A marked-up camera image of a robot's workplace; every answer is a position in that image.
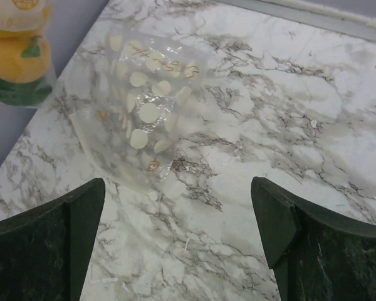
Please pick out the clear zip bag orange zipper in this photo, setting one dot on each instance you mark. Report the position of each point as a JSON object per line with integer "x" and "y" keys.
{"x": 129, "y": 132}

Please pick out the orange yellow toy mango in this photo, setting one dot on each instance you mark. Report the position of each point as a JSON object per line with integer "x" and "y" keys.
{"x": 24, "y": 59}

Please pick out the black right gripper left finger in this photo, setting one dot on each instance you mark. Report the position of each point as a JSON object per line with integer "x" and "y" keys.
{"x": 45, "y": 251}

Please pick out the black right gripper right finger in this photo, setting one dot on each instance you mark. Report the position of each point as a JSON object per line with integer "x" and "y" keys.
{"x": 315, "y": 253}

